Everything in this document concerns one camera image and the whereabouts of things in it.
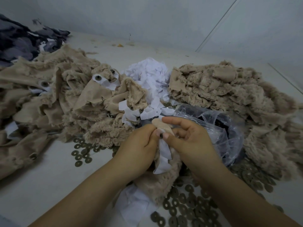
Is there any person's left hand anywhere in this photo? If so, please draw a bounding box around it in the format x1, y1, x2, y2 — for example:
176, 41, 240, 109
113, 124, 164, 185

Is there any person's right hand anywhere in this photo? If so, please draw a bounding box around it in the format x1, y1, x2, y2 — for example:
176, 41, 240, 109
162, 116, 224, 182

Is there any white fabric strip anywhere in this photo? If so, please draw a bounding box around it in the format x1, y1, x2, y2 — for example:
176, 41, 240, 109
152, 139, 174, 175

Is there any beige plush fabric piece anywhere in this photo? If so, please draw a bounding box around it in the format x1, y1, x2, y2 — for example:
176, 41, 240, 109
140, 118, 183, 204

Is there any person's right forearm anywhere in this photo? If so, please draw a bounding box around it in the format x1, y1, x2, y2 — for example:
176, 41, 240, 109
191, 163, 301, 227

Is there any person's left forearm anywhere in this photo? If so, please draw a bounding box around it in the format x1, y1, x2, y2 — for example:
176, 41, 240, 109
28, 161, 133, 227

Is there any clear plastic bag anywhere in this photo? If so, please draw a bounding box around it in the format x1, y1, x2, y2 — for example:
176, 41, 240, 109
163, 104, 245, 167

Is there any pile of white fabric strips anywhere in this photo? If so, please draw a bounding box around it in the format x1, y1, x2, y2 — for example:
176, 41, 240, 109
118, 57, 180, 127

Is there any heap of bronze washers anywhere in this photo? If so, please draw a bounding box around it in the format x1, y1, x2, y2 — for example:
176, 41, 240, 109
150, 158, 284, 227
71, 137, 120, 168

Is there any white fabric sheet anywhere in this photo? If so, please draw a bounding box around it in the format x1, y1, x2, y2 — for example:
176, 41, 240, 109
113, 183, 159, 227

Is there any pile of beige plush cutouts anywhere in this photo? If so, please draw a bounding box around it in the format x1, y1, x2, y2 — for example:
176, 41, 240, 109
0, 44, 164, 180
169, 60, 303, 181

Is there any pile of dark grey fabric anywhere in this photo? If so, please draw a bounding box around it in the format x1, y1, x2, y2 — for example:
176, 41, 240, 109
0, 14, 71, 67

